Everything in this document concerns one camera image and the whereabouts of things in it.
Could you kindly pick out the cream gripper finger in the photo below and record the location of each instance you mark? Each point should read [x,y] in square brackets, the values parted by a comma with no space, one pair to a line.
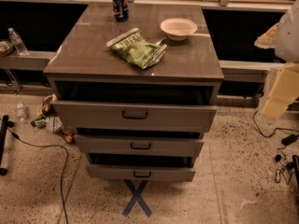
[284,91]

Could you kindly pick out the green jalapeno chip bag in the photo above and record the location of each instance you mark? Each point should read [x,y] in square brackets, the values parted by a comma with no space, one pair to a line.
[136,50]

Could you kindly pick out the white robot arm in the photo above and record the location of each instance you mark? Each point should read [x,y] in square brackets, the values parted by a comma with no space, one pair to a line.
[287,37]

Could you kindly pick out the blue pepsi can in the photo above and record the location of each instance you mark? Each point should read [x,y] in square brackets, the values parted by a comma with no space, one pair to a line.
[120,10]

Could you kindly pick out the crumpled snack bag on floor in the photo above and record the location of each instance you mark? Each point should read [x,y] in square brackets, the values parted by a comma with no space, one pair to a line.
[47,107]

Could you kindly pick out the green can on floor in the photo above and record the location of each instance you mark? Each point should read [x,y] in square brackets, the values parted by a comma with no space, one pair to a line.
[40,123]

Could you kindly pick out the grey drawer cabinet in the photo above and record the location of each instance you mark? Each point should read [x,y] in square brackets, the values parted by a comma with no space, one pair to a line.
[85,70]

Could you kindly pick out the middle grey drawer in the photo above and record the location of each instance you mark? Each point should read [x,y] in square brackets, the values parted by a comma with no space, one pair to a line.
[139,145]

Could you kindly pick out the grey drawer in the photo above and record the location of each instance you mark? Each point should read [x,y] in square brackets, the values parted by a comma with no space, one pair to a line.
[139,145]
[182,118]
[140,173]

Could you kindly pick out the blue tape cross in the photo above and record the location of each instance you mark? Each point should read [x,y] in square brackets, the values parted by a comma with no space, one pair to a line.
[136,198]

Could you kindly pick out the bottom grey drawer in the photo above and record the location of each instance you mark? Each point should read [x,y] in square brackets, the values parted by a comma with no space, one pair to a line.
[140,173]

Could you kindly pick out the top grey drawer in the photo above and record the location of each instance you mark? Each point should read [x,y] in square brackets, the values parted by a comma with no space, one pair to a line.
[182,118]

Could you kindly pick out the clear water bottle on floor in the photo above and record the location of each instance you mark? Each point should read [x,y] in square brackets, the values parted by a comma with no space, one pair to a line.
[21,112]

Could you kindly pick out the clear water bottle on ledge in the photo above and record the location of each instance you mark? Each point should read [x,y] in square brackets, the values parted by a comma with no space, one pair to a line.
[17,42]

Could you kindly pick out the black stand left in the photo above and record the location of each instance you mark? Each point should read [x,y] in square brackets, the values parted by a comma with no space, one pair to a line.
[5,130]

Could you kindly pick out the bowl on left ledge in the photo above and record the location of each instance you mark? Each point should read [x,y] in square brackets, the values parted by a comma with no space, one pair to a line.
[6,47]

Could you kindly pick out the black power adapter with cable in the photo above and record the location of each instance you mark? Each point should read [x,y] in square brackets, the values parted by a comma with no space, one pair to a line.
[285,141]

